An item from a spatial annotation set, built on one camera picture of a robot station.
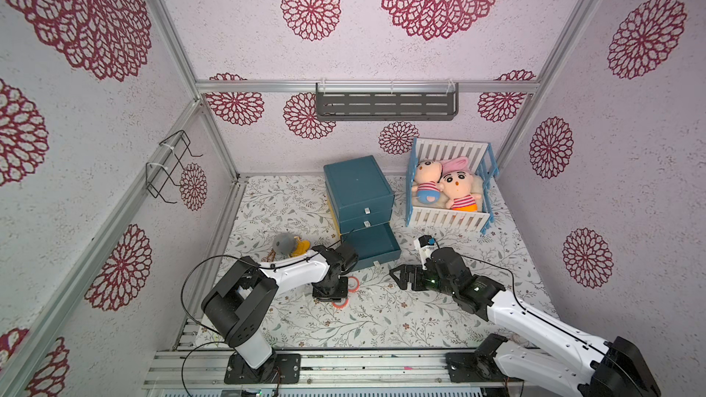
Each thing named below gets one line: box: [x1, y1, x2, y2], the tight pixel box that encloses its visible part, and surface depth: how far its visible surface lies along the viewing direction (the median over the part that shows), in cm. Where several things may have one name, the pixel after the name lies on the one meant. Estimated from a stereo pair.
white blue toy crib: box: [405, 136, 500, 236], surface depth 105 cm
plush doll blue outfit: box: [411, 159, 444, 205], surface depth 105 cm
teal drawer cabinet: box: [323, 155, 396, 235], surface depth 92 cm
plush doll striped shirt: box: [437, 170, 482, 212], surface depth 101 cm
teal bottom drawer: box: [341, 221, 402, 272], surface depth 95 cm
